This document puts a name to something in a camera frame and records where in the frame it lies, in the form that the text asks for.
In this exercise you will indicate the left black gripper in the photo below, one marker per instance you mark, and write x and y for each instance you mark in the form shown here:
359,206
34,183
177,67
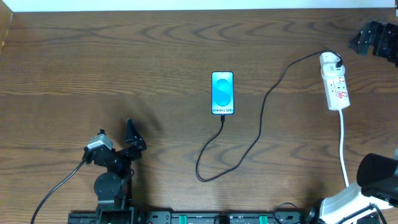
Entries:
121,152

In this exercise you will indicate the white USB charger plug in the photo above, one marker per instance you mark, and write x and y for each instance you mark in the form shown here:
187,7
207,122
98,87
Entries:
331,66

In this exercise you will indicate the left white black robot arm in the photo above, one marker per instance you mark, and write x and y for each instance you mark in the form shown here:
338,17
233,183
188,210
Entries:
113,188

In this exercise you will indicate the brown cardboard side panel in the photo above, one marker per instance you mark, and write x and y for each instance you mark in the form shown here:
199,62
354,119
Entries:
6,16

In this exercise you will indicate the blue Samsung Galaxy smartphone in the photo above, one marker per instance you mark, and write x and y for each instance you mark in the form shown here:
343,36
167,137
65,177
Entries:
222,93

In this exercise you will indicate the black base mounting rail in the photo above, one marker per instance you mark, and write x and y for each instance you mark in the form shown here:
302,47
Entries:
164,217

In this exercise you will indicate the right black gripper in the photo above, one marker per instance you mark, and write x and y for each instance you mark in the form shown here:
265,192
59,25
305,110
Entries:
376,37

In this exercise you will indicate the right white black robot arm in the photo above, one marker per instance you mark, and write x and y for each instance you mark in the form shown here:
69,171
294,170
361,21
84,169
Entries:
375,187

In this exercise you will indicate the white power strip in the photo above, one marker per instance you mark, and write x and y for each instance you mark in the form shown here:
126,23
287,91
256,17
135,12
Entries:
336,93

